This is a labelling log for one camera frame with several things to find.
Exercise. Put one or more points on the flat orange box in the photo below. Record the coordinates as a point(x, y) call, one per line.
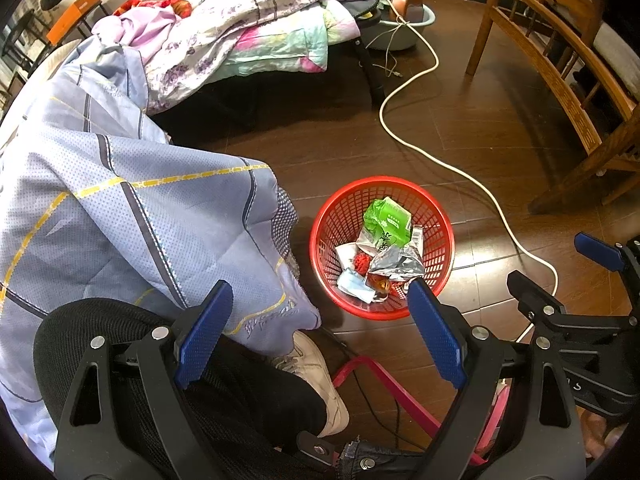
point(75, 15)

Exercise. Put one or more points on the wooden bench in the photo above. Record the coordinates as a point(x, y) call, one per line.
point(575, 110)

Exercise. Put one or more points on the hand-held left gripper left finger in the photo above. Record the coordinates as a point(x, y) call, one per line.
point(205, 335)

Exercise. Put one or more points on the pastel tie-dye quilt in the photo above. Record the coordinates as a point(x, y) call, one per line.
point(280, 45)

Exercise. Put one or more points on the person's right hand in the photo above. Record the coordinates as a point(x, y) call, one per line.
point(597, 437)

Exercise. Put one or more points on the red blanket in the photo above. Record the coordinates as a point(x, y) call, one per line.
point(150, 4)

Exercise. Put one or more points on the person's leg in black trousers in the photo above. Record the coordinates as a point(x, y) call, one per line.
point(240, 400)

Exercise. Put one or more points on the grey seat cushion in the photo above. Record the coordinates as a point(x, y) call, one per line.
point(617, 47)

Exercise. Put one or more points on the purple floral quilt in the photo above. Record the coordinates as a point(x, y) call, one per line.
point(240, 5)

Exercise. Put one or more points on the purple garment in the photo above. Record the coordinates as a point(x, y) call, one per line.
point(150, 30)

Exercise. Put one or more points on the white shoe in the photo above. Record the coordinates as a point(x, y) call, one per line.
point(320, 375)

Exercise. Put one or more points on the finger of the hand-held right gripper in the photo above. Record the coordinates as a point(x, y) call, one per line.
point(597, 250)
point(535, 300)

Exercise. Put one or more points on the red plastic mesh basket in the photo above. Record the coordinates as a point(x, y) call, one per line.
point(330, 210)

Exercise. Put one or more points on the orange cardboard box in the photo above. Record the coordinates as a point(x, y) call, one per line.
point(416, 239)

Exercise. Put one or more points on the grey basin with pot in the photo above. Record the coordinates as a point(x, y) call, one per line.
point(420, 25)

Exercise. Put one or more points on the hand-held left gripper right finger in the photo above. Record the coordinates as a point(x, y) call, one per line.
point(435, 335)

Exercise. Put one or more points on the pink metal frame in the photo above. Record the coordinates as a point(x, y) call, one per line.
point(400, 385)

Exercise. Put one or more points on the green and white packet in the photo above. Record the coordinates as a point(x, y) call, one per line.
point(387, 215)

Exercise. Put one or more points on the blue face mask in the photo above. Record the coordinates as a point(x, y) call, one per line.
point(352, 282)

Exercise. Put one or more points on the red foil snack bag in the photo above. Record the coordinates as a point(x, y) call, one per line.
point(395, 265)

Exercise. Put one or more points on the blue checked blanket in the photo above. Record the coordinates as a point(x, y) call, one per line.
point(125, 235)

